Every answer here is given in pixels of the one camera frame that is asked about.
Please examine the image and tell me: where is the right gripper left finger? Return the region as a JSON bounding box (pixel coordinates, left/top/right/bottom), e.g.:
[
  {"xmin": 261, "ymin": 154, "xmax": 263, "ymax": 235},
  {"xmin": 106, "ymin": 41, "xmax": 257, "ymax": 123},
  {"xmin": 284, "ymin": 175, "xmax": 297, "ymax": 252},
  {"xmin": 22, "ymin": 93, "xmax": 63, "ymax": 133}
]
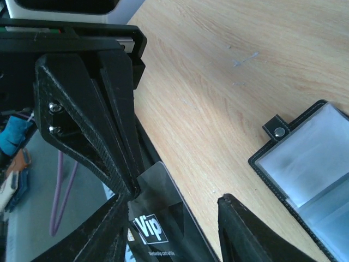
[{"xmin": 34, "ymin": 195, "xmax": 128, "ymax": 262}]

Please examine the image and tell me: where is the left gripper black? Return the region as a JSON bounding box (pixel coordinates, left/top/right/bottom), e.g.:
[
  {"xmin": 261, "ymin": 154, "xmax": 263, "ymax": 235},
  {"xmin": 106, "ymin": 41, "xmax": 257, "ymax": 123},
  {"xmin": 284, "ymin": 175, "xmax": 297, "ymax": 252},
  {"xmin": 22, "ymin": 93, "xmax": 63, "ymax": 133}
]
[{"xmin": 1, "ymin": 18, "xmax": 147, "ymax": 198}]

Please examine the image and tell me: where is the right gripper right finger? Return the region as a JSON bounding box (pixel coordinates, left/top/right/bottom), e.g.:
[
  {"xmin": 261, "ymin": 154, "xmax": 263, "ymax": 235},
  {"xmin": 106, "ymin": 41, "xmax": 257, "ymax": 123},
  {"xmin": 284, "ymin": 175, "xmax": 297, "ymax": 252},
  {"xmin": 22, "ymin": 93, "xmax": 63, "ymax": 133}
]
[{"xmin": 218, "ymin": 193, "xmax": 314, "ymax": 261}]

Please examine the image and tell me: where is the black card holder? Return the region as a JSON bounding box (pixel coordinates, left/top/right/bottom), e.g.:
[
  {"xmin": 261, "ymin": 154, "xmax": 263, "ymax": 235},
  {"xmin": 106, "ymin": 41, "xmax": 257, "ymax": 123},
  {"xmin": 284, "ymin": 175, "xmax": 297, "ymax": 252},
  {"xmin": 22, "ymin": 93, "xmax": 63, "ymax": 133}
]
[{"xmin": 248, "ymin": 100, "xmax": 348, "ymax": 261}]

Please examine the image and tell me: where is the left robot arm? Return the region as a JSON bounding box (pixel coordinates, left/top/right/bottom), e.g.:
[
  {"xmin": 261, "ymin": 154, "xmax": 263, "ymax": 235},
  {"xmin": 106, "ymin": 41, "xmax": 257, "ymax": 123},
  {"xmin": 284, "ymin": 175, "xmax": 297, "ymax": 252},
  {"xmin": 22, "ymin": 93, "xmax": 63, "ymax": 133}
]
[{"xmin": 1, "ymin": 1, "xmax": 147, "ymax": 199}]

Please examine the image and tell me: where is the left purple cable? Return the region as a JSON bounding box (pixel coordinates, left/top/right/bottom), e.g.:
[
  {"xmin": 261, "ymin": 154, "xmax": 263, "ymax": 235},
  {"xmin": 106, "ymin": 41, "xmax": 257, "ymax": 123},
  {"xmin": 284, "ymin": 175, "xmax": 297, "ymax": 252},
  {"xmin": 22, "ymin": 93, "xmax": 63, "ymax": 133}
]
[{"xmin": 49, "ymin": 151, "xmax": 80, "ymax": 237}]

